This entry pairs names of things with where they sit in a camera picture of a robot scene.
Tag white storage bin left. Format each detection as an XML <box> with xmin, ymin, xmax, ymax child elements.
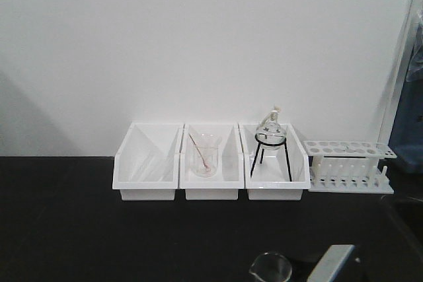
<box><xmin>112</xmin><ymin>122</ymin><xmax>184</xmax><ymax>201</ymax></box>

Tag white storage bin middle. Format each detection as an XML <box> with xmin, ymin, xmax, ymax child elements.
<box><xmin>179</xmin><ymin>123</ymin><xmax>245</xmax><ymax>200</ymax></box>

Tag small clear glass beaker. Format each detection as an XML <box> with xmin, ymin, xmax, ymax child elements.
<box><xmin>249</xmin><ymin>252</ymin><xmax>293</xmax><ymax>282</ymax></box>

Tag large glass beaker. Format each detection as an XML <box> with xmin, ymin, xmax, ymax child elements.
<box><xmin>189</xmin><ymin>133</ymin><xmax>222</xmax><ymax>178</ymax></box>

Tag white test tube rack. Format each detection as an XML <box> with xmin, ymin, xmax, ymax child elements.
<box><xmin>303</xmin><ymin>140</ymin><xmax>397</xmax><ymax>194</ymax></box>

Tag white storage bin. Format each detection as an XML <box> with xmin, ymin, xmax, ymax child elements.
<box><xmin>239</xmin><ymin>123</ymin><xmax>311</xmax><ymax>200</ymax></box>
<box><xmin>179</xmin><ymin>123</ymin><xmax>245</xmax><ymax>200</ymax></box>
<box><xmin>112</xmin><ymin>122</ymin><xmax>184</xmax><ymax>201</ymax></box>

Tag round glass flask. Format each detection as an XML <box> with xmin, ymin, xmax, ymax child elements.
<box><xmin>255</xmin><ymin>106</ymin><xmax>286</xmax><ymax>151</ymax></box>

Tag glass stirring rod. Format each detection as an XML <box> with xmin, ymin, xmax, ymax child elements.
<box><xmin>188</xmin><ymin>133</ymin><xmax>210</xmax><ymax>171</ymax></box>

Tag white storage bin right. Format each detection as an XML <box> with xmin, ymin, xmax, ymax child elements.
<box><xmin>239</xmin><ymin>123</ymin><xmax>311</xmax><ymax>200</ymax></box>

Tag blue equipment at right edge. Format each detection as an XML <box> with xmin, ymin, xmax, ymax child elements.
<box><xmin>389</xmin><ymin>18</ymin><xmax>422</xmax><ymax>174</ymax></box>

